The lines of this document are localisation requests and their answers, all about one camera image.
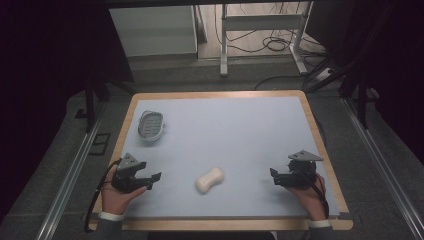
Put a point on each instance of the black metal stand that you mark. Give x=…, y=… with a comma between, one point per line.
x=362, y=100
x=90, y=106

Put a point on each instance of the pale blue table mat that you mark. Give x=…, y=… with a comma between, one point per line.
x=233, y=133

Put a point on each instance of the person's right hand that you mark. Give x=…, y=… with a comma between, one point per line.
x=311, y=201

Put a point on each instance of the grey oval soap dish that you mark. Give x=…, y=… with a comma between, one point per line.
x=151, y=126

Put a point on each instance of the aluminium floor rail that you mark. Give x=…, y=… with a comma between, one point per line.
x=66, y=186
x=383, y=160

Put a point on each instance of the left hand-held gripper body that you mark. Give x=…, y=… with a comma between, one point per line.
x=125, y=175

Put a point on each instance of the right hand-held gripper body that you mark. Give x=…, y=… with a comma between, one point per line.
x=300, y=175

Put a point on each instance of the grey cabinet panel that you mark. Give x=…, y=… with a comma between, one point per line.
x=153, y=30

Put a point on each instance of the white metal stand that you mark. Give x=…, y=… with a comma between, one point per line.
x=224, y=40

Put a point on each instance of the person's left hand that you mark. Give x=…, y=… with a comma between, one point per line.
x=115, y=200

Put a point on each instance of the black floor frame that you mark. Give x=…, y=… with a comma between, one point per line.
x=100, y=144

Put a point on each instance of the cream soap bar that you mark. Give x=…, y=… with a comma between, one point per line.
x=209, y=180

